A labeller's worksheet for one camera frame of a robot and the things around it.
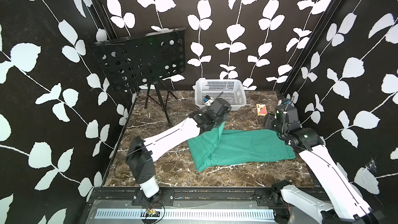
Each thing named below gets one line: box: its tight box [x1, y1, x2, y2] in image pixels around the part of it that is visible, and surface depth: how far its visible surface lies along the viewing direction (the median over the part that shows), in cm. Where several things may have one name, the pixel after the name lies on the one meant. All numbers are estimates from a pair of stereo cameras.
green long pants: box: [187, 121, 296, 172], surface depth 87 cm
